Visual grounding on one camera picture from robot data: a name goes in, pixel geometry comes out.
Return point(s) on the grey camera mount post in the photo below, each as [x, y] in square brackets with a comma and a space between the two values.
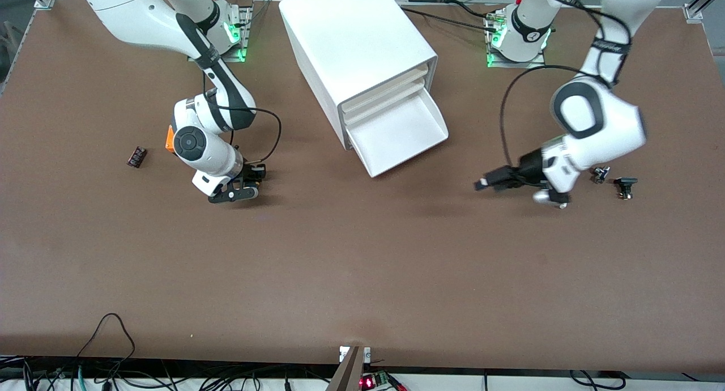
[348, 374]

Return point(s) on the black switch component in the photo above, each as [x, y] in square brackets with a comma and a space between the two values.
[625, 182]

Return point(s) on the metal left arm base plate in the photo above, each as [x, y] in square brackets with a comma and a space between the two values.
[538, 65]

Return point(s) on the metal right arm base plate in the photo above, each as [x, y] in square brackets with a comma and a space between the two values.
[241, 54]

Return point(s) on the small metal potentiometer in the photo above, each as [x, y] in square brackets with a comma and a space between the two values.
[600, 174]

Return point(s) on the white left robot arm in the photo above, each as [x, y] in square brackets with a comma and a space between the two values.
[612, 124]

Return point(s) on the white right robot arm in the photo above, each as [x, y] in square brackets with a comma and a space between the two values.
[141, 11]

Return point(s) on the orange button box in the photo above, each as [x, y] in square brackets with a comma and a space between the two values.
[170, 139]

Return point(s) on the green push button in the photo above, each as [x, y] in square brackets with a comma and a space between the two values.
[255, 182]

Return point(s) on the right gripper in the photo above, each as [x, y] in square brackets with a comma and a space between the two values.
[250, 172]

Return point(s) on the circuit board with red light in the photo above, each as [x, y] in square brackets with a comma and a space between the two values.
[368, 382]

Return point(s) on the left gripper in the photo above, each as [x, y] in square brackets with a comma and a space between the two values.
[530, 168]

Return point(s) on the white tray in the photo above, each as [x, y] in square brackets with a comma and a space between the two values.
[396, 133]

